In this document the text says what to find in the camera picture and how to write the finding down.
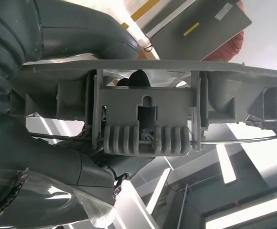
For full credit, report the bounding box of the orange red bag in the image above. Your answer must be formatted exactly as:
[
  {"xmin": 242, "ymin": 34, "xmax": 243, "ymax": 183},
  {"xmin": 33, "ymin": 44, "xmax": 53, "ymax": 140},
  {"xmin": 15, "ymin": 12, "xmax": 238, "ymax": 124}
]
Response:
[{"xmin": 202, "ymin": 0, "xmax": 246, "ymax": 63}]

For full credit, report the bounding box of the ceiling light panel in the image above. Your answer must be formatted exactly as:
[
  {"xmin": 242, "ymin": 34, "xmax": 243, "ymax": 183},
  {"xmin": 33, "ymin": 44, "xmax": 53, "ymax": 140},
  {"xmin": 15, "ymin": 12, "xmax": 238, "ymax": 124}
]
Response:
[
  {"xmin": 145, "ymin": 167, "xmax": 172, "ymax": 216},
  {"xmin": 216, "ymin": 143, "xmax": 238, "ymax": 186},
  {"xmin": 205, "ymin": 202, "xmax": 277, "ymax": 229}
]

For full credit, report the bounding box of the grey board panel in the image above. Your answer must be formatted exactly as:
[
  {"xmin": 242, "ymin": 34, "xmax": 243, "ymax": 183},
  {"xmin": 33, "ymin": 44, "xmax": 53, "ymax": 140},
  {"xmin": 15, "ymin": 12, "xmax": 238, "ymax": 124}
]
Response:
[{"xmin": 151, "ymin": 0, "xmax": 253, "ymax": 61}]

